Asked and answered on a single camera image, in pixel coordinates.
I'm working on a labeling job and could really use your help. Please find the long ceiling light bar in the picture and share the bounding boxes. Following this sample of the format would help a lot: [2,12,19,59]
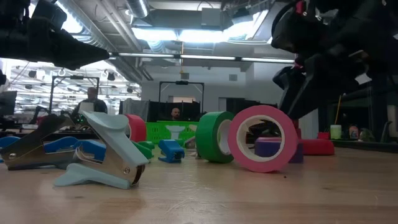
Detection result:
[108,52,295,63]

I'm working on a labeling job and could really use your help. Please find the green plastic basket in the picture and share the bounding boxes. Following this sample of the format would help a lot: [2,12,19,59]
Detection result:
[145,120,200,144]

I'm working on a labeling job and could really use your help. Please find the grey cloth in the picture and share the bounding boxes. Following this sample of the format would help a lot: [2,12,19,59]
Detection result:
[123,98,150,122]

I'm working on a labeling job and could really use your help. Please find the yellow extension cord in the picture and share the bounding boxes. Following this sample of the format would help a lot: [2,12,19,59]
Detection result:
[334,95,342,125]

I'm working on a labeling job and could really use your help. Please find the black station frame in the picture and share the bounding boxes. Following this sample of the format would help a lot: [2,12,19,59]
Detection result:
[49,75,101,116]
[158,80,205,113]

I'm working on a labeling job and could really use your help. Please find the red desk lamp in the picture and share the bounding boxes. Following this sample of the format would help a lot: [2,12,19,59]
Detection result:
[294,0,336,156]

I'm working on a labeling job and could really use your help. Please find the red tape roll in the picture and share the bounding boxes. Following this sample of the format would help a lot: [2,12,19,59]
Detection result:
[124,113,147,143]

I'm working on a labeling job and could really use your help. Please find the light blue staple remover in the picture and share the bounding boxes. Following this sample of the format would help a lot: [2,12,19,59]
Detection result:
[53,110,150,190]

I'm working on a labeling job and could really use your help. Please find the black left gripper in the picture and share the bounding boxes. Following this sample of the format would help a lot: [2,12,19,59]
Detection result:
[0,0,110,71]

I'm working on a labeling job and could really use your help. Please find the pink tape roll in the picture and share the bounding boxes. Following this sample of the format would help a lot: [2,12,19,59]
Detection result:
[227,105,299,174]

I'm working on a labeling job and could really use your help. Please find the green tape roll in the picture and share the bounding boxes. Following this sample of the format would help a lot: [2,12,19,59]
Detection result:
[195,111,235,164]

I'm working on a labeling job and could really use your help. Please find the green stapler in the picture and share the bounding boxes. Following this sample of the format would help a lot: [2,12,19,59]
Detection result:
[137,140,155,151]
[131,141,154,160]

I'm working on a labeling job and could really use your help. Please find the black partition curtain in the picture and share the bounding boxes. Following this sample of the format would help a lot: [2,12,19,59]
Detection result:
[149,100,201,123]

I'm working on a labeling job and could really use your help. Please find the silver air duct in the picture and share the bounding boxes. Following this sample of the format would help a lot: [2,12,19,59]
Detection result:
[126,0,150,19]

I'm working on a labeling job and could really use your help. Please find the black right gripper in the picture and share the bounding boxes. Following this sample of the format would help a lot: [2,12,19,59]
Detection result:
[271,0,383,121]

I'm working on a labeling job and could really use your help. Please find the dark grey staple remover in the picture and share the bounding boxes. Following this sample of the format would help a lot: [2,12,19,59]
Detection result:
[0,113,77,171]

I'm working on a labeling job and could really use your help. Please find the green cup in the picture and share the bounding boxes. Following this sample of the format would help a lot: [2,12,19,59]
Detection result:
[330,124,342,140]

